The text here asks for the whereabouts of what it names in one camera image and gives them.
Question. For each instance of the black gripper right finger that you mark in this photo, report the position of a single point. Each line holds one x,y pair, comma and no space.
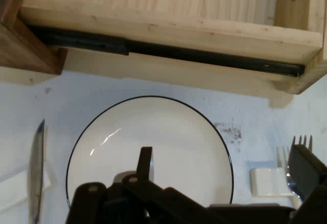
311,183

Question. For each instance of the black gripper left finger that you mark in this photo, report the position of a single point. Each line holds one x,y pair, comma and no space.
144,162

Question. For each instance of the silver table knife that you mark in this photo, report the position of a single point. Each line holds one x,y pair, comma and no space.
37,170

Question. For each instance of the white plate with black rim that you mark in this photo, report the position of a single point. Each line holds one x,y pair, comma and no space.
166,132

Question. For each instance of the light wood drawer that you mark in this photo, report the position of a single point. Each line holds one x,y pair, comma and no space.
153,4

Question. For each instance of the silver fork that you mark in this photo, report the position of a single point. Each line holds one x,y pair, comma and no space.
291,180

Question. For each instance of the black drawer slide rail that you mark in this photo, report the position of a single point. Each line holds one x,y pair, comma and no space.
178,52

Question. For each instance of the white cutlery rest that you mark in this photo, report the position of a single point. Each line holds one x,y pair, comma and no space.
265,183
15,188

